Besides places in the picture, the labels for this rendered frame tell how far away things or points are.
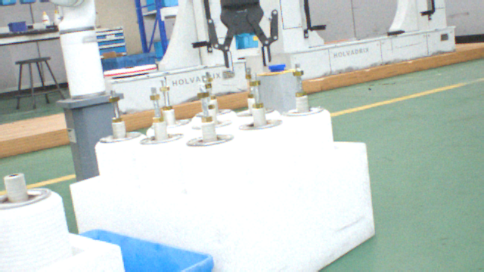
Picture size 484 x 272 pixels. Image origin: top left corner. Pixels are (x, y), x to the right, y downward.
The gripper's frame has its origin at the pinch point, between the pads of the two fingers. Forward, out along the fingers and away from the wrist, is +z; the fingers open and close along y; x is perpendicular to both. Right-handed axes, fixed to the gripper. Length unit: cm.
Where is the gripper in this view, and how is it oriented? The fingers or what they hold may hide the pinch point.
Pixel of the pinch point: (247, 61)
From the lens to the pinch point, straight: 115.3
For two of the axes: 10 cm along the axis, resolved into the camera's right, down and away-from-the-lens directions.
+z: 1.4, 9.8, 1.6
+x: 1.4, 1.4, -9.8
